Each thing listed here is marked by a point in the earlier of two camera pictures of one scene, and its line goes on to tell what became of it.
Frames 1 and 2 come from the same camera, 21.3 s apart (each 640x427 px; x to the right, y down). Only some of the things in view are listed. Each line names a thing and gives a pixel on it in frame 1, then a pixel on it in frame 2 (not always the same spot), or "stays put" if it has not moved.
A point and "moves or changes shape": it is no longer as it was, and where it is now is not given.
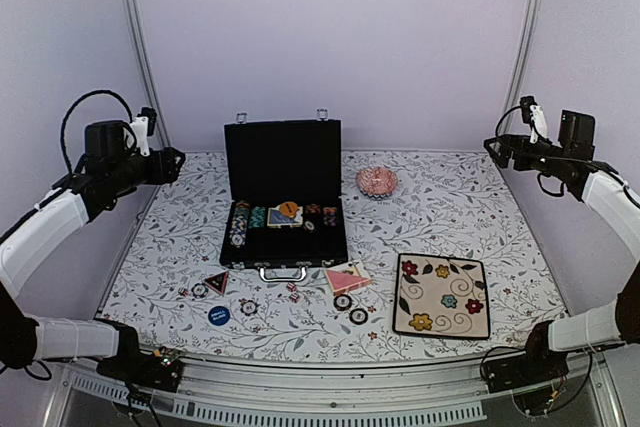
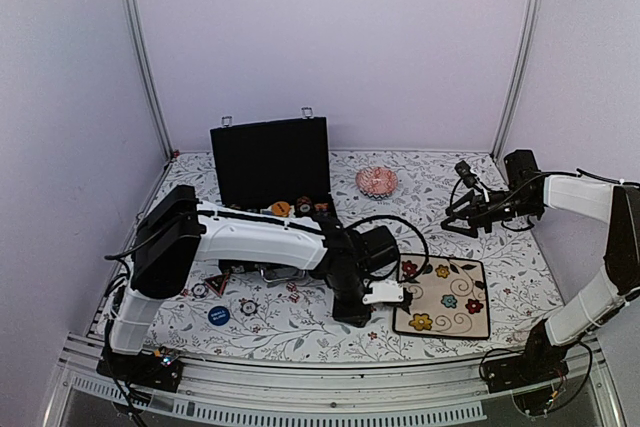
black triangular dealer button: x=218 y=281 stays put
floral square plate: x=441 y=296 stays put
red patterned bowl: x=377 y=183 stays put
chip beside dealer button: x=199 y=290 stays put
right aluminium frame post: x=528 y=36 stays put
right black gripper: x=513 y=142 -> x=479 y=216
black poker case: x=282 y=209 moves or changes shape
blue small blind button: x=218 y=315 stays put
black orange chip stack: x=313 y=208 -> x=303 y=206
